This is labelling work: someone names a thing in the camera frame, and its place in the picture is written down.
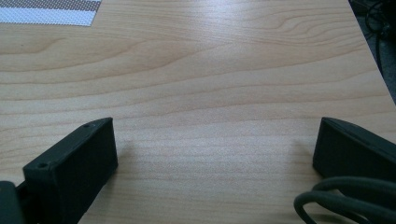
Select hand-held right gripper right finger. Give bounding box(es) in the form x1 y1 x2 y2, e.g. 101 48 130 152
312 117 396 213

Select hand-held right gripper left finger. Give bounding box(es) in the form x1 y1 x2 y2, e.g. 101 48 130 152
22 117 120 224

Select brown and white mesh mat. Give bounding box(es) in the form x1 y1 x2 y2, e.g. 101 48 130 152
0 0 103 27

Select grey cable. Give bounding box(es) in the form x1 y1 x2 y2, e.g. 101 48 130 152
293 175 396 224

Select black cables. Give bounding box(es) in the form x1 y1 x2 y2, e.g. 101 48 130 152
348 0 396 82

